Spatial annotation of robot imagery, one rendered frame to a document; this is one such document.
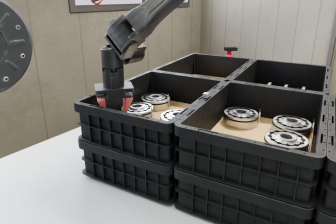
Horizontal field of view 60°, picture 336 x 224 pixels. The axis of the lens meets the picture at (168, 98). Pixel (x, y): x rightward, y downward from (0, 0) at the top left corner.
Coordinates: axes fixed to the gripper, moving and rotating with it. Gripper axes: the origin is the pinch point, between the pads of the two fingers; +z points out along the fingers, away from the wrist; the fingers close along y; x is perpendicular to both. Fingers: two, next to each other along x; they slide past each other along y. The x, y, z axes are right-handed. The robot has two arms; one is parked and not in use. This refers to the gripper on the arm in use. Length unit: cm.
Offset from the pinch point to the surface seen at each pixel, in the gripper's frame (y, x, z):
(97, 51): -2, -178, 15
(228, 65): -56, -43, -2
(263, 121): -44.3, 6.1, 3.7
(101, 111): 4.1, 8.6, -5.5
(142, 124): -4.8, 17.0, -4.7
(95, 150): 6.3, 6.5, 6.5
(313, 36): -214, -170, 7
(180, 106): -23.5, -12.9, 4.1
